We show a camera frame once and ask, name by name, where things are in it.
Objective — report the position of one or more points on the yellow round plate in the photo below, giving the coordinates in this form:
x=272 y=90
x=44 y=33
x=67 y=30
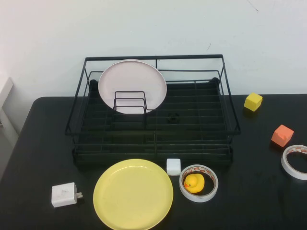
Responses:
x=133 y=194

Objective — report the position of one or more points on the pink round plate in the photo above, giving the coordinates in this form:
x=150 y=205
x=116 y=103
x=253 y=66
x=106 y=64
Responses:
x=132 y=79

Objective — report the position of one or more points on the small white cube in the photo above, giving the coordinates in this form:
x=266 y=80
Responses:
x=173 y=167

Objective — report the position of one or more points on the yellow rubber duck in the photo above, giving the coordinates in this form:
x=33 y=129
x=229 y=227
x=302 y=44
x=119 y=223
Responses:
x=194 y=183

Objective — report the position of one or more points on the white double-sided tape roll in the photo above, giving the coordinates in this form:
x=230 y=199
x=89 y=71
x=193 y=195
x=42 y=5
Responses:
x=284 y=163
x=192 y=197

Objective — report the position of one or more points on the yellow foam cube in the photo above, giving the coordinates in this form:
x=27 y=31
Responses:
x=253 y=101

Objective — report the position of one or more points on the white power adapter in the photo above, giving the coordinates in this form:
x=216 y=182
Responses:
x=63 y=194

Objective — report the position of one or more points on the orange foam cube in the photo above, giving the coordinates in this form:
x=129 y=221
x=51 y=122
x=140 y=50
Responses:
x=281 y=136

